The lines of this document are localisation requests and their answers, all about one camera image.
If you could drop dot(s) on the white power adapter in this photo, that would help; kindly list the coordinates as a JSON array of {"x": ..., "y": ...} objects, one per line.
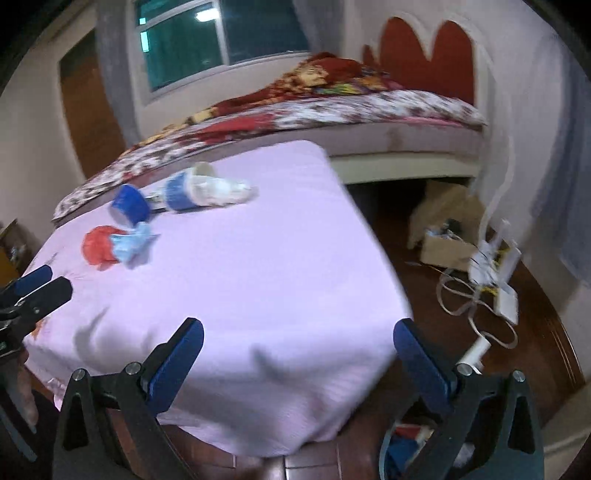
[{"x": 473, "y": 355}]

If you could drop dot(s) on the blue cup white rim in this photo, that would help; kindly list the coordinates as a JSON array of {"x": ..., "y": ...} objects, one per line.
[{"x": 180, "y": 191}]

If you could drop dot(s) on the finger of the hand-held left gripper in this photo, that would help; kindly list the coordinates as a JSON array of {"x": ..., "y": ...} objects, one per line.
[
  {"x": 32, "y": 279},
  {"x": 51, "y": 293}
]

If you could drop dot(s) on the grey curtain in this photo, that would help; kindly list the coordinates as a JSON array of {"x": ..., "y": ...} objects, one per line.
[
  {"x": 115, "y": 78},
  {"x": 321, "y": 27}
]

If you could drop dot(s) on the flat white router box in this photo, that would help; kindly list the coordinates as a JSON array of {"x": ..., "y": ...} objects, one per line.
[{"x": 507, "y": 304}]

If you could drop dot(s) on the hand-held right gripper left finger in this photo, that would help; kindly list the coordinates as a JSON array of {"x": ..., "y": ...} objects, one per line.
[{"x": 178, "y": 364}]

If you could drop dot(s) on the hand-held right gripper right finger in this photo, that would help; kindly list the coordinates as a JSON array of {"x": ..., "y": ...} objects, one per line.
[{"x": 422, "y": 364}]

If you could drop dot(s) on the bed with floral cover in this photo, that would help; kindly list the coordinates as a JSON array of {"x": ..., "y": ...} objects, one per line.
[{"x": 323, "y": 113}]

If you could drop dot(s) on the colourful pillow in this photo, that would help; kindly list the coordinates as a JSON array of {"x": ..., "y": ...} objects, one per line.
[{"x": 364, "y": 82}]

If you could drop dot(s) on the white bed red headboard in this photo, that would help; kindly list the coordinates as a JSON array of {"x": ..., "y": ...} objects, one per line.
[{"x": 443, "y": 60}]

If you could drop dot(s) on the red plastic bag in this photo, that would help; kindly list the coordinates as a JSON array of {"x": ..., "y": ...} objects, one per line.
[{"x": 99, "y": 244}]

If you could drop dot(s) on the blue plastic bag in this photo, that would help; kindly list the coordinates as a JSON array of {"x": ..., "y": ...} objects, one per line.
[{"x": 134, "y": 242}]

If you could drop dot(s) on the red patterned blanket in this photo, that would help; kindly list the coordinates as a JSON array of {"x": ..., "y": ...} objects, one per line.
[{"x": 304, "y": 76}]

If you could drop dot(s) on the white router with antennas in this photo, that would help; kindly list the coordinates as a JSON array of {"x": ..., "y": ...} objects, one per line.
[{"x": 489, "y": 263}]

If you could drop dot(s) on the dark blue cup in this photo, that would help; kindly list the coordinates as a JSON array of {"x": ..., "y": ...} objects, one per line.
[{"x": 131, "y": 205}]

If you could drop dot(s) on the black plastic bucket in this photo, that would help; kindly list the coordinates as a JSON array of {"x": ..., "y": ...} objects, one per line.
[{"x": 384, "y": 450}]

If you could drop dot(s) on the large window white frame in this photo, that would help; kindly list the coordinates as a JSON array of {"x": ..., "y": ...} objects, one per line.
[{"x": 221, "y": 41}]

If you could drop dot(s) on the pink cloth covered table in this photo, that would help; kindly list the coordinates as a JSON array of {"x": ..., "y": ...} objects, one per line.
[{"x": 254, "y": 277}]

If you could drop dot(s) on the brown wooden door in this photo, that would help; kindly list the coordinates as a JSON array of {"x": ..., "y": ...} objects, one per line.
[{"x": 92, "y": 110}]

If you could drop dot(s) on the person's left hand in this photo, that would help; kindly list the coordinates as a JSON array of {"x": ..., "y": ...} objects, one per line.
[{"x": 25, "y": 397}]

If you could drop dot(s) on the red paper cup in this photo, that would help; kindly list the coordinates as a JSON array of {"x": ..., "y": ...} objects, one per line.
[{"x": 408, "y": 433}]

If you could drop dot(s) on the cardboard box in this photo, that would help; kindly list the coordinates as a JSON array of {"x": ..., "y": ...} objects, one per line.
[{"x": 443, "y": 207}]

